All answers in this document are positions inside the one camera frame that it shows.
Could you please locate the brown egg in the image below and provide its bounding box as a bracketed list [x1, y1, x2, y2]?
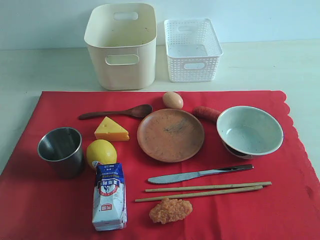
[162, 91, 184, 109]

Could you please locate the red sausage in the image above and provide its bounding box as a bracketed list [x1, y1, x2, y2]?
[192, 106, 221, 123]

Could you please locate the yellow cheese wedge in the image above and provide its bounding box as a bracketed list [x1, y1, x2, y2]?
[94, 116, 130, 142]

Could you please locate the yellow lemon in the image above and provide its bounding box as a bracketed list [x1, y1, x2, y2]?
[86, 139, 117, 170]

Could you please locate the blue white milk carton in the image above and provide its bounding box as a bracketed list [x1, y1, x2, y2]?
[92, 163, 128, 231]

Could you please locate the brown wooden plate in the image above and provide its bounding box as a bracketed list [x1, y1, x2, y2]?
[137, 108, 205, 163]

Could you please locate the dark wooden spoon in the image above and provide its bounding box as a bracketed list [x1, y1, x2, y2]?
[78, 104, 153, 120]

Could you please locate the stainless steel table knife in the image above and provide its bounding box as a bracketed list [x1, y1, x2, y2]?
[147, 164, 254, 185]

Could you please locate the white perforated plastic basket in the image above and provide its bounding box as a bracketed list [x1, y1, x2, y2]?
[164, 18, 223, 83]

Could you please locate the pale green ceramic bowl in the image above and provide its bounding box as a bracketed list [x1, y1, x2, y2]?
[216, 105, 284, 160]

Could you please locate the orange fried chicken piece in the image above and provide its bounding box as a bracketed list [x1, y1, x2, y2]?
[149, 198, 193, 225]

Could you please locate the cream plastic tub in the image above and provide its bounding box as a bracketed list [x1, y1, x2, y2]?
[84, 3, 157, 91]

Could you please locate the stainless steel cup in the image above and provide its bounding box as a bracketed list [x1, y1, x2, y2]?
[37, 127, 85, 179]

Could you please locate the lower bamboo chopstick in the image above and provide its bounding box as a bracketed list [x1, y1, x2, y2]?
[135, 185, 263, 203]

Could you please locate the bamboo chopstick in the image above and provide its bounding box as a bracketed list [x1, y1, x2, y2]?
[144, 181, 272, 193]
[135, 185, 263, 203]

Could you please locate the upper bamboo chopstick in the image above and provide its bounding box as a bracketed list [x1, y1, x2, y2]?
[144, 181, 272, 193]

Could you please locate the red table cloth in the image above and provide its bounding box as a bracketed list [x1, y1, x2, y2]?
[0, 90, 320, 240]

